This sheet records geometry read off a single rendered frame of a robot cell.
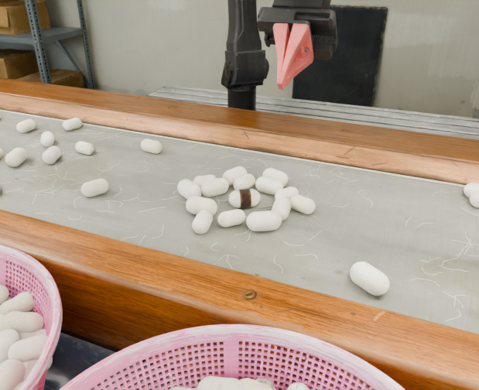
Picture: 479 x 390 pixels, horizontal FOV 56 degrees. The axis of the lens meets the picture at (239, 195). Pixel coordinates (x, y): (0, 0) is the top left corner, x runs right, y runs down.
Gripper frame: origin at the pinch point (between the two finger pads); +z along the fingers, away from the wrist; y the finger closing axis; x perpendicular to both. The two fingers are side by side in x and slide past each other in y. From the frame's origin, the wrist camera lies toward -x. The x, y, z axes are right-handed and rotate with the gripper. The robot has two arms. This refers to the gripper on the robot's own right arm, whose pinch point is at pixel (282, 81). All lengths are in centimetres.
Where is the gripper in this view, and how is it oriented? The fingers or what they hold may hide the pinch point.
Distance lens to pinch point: 61.1
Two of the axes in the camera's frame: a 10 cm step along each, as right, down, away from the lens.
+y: 9.2, 1.8, -3.4
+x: 2.5, 3.9, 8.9
